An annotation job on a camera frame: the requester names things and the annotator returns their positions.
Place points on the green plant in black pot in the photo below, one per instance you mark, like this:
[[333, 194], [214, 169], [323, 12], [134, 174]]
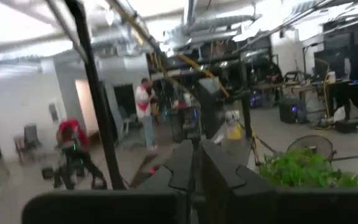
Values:
[[306, 171]]

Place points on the dark chair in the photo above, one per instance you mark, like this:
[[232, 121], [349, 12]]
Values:
[[30, 137]]

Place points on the person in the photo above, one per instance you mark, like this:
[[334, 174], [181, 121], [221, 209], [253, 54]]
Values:
[[71, 132], [144, 105]]

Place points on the black floor fan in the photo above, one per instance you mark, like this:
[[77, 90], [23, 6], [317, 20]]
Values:
[[309, 143]]

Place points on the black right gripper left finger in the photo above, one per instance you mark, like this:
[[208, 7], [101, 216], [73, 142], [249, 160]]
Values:
[[120, 208]]

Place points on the black frame post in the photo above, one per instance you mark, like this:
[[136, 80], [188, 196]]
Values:
[[99, 109]]

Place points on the black computer tower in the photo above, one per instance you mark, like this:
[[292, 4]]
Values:
[[289, 110]]

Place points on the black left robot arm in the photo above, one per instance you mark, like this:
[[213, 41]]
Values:
[[210, 109]]

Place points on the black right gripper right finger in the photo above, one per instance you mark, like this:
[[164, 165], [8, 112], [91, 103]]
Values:
[[259, 205]]

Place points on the yellow and white container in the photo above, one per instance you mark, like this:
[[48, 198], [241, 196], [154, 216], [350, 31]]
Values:
[[234, 130]]

